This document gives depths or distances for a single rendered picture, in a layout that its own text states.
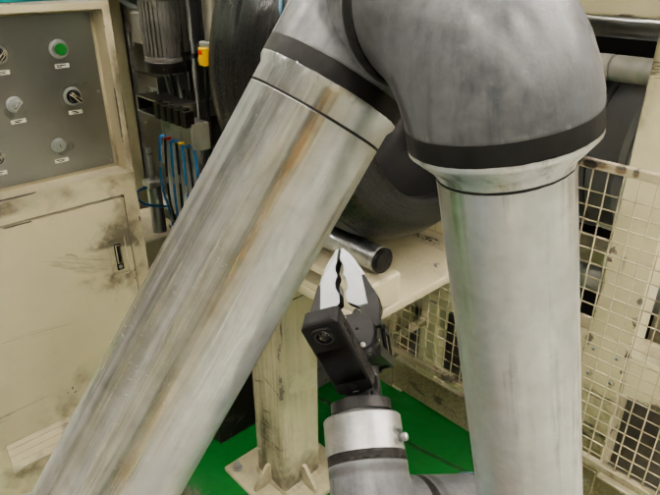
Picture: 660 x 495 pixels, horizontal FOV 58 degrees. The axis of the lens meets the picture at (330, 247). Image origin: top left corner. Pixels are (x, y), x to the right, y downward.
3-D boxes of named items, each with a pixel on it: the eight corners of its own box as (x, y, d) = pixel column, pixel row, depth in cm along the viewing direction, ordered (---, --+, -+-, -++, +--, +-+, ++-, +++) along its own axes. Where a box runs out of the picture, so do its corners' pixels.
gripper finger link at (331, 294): (330, 268, 83) (337, 330, 79) (314, 251, 78) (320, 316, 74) (352, 263, 82) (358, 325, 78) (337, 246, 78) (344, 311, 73)
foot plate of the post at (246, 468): (224, 469, 174) (223, 460, 172) (295, 425, 190) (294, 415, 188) (282, 527, 156) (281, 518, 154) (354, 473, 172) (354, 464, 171)
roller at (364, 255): (245, 200, 118) (261, 188, 120) (251, 218, 121) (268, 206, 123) (372, 259, 95) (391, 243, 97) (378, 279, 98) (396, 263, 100)
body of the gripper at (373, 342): (336, 335, 81) (345, 425, 75) (312, 314, 73) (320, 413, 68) (390, 323, 79) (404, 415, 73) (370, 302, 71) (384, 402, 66)
